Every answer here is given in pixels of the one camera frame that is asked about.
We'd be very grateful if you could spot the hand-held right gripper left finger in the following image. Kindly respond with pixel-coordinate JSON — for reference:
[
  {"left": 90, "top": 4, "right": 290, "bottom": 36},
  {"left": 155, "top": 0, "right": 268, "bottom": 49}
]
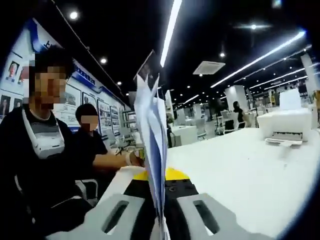
[{"left": 46, "top": 171, "right": 161, "bottom": 240}]

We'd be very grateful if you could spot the stack of white printing papers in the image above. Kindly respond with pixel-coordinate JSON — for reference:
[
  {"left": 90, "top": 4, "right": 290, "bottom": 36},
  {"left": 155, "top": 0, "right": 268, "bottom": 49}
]
[{"left": 133, "top": 72, "right": 171, "bottom": 240}]

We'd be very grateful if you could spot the white table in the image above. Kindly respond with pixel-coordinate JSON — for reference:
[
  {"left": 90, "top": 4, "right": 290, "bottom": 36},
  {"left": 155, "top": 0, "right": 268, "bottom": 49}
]
[{"left": 97, "top": 124, "right": 320, "bottom": 238}]

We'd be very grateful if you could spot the white printer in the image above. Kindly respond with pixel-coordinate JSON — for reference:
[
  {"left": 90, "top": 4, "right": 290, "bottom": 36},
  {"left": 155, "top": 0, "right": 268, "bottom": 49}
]
[{"left": 256, "top": 88, "right": 313, "bottom": 148}]

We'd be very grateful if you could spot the white chest-worn device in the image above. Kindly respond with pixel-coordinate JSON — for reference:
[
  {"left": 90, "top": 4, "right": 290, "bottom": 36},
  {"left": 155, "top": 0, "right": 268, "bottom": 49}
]
[{"left": 21, "top": 108, "right": 66, "bottom": 160}]

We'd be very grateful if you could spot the person's left hand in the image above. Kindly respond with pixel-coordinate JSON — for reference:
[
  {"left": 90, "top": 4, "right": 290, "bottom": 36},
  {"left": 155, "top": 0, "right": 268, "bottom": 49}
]
[{"left": 131, "top": 156, "right": 147, "bottom": 167}]

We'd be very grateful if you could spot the ceiling air conditioner unit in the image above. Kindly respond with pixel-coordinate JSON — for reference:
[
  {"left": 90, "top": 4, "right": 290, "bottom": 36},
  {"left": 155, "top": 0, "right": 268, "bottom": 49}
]
[{"left": 192, "top": 60, "right": 226, "bottom": 76}]

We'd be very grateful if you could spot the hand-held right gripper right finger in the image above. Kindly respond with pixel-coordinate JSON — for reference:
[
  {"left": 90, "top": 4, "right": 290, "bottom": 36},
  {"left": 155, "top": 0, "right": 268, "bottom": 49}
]
[{"left": 164, "top": 167, "right": 276, "bottom": 240}]

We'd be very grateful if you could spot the dark display screen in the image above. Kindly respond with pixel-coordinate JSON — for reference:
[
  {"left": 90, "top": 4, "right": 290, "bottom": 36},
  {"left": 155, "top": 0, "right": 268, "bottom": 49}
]
[{"left": 137, "top": 49, "right": 162, "bottom": 82}]

